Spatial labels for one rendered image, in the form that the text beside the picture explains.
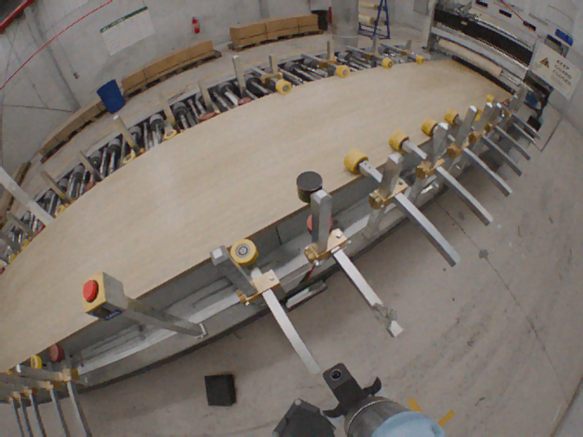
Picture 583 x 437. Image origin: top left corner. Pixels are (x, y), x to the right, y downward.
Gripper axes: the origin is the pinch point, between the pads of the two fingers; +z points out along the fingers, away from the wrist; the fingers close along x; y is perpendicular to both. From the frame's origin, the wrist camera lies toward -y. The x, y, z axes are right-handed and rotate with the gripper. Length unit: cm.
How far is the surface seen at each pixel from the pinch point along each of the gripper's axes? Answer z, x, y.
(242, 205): 4, 2, -65
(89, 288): -29, -34, -38
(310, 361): 9.8, -3.9, -11.1
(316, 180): -20, 17, -43
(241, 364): 94, -46, -27
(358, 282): 7.7, 20.3, -23.4
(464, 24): -45, 270, -133
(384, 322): 6.6, 19.1, -8.9
